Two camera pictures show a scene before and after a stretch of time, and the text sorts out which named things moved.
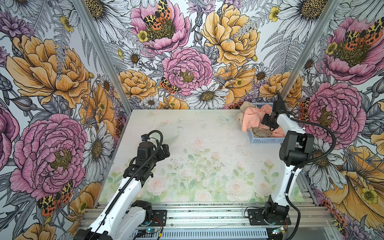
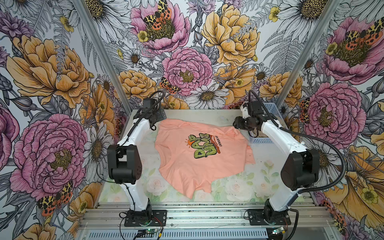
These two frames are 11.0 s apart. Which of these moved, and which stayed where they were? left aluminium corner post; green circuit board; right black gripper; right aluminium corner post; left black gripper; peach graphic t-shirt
Moved: peach graphic t-shirt; right black gripper; left black gripper
Stayed: left aluminium corner post; right aluminium corner post; green circuit board
